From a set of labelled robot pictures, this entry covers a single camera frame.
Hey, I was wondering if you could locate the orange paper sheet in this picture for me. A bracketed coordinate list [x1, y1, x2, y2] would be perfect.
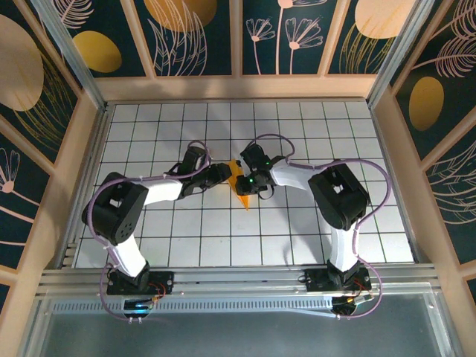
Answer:
[227, 158, 254, 212]

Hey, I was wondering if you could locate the white grid mat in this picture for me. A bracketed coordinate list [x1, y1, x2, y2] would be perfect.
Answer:
[73, 102, 417, 268]

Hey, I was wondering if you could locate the grey translucent panel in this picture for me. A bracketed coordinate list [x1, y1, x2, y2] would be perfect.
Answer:
[20, 292, 457, 357]

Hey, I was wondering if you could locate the long aluminium base rail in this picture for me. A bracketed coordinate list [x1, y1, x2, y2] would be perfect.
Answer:
[39, 263, 442, 297]

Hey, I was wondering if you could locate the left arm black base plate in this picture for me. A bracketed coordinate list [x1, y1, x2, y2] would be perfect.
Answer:
[106, 270, 175, 296]

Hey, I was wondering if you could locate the aluminium side rail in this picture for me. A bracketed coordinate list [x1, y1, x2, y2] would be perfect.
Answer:
[55, 102, 115, 269]
[367, 102, 428, 266]

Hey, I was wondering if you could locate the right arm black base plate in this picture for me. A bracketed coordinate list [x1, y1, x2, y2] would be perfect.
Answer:
[303, 268, 372, 294]

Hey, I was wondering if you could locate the slotted grey cable duct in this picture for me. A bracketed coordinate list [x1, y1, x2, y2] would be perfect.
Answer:
[51, 299, 335, 314]

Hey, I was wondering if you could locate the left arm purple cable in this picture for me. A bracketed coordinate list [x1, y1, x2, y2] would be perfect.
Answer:
[82, 139, 213, 324]

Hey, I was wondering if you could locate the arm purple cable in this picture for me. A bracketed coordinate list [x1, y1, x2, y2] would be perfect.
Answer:
[247, 132, 393, 321]
[82, 139, 213, 324]

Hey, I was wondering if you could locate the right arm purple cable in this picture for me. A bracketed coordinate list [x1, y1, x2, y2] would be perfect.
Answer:
[247, 132, 393, 321]

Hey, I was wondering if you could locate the aluminium corner post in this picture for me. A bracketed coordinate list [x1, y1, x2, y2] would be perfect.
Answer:
[365, 0, 437, 109]
[30, 0, 109, 111]

